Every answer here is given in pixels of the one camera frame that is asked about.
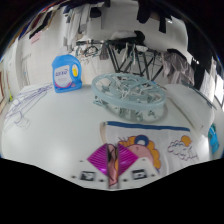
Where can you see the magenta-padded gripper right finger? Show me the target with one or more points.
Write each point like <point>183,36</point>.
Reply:
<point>127,160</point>

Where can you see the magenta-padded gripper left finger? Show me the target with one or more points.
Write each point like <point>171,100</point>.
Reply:
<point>99,160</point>

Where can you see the white cartoon print towel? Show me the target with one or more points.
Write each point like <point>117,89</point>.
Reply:
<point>156,136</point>

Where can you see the round pale green peg hanger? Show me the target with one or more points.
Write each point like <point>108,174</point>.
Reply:
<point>128,88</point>

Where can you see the white pillow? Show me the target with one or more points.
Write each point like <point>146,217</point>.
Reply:
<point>190,103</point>

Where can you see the blue detergent bottle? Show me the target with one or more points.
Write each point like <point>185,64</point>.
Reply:
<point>66,75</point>

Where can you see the black folding drying rack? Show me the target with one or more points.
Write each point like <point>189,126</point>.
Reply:
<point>140,63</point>

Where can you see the grey garment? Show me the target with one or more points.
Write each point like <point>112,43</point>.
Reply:
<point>176,66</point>

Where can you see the white cloth bundle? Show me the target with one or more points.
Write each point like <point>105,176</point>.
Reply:
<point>123,35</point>

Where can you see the row of hanging clothes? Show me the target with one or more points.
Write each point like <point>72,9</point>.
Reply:
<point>150,8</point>

